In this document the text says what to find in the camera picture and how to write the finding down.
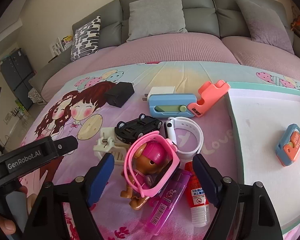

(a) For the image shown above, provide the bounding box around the small blue orange utility knife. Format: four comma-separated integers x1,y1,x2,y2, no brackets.
275,124,300,167

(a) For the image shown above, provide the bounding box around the dark grey cabinet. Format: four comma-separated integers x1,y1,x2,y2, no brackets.
0,48,34,110

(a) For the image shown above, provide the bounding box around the purple grey cushion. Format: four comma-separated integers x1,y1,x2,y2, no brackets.
235,0,294,55

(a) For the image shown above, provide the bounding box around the black white patterned cushion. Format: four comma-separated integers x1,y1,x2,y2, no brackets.
70,15,101,62

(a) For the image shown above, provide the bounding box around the mint green shallow tray box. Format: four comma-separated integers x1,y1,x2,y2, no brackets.
226,82,300,235

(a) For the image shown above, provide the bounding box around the black power adapter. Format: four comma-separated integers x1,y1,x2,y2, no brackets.
104,82,134,108

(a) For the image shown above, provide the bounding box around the white magazine rack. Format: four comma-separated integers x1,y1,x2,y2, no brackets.
50,35,73,57

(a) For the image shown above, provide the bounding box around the black toy car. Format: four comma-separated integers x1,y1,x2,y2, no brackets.
114,113,162,144

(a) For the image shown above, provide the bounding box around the pink helmet puppy figure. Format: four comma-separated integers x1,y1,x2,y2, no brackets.
120,141,167,210

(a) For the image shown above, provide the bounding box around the white smart watch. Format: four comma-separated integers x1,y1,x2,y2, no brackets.
165,117,204,160

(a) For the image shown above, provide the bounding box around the grey sofa with pink cover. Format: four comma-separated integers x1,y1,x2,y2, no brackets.
30,0,300,101

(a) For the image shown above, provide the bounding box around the red glue bottle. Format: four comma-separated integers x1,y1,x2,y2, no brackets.
185,161,210,228

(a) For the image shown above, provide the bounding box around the person's left hand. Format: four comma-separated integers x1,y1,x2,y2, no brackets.
0,185,33,235

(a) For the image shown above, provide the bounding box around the purple transparent correction tape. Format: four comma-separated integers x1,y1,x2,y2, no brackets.
146,168,192,236

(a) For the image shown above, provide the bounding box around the large blue orange utility knife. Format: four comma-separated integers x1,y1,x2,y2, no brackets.
147,80,230,119

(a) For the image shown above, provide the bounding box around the light grey cushion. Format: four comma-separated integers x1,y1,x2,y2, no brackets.
127,0,187,42

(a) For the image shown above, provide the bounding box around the white power adapter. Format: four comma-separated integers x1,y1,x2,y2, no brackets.
142,86,175,101

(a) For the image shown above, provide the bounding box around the cartoon print pink tablecloth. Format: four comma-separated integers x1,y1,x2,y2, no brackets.
20,61,300,239

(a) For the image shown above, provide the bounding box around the cream hair claw clip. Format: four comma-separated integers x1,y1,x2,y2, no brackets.
93,127,130,165

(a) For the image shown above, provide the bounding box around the pink smart watch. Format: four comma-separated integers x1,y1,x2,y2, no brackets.
123,131,180,197

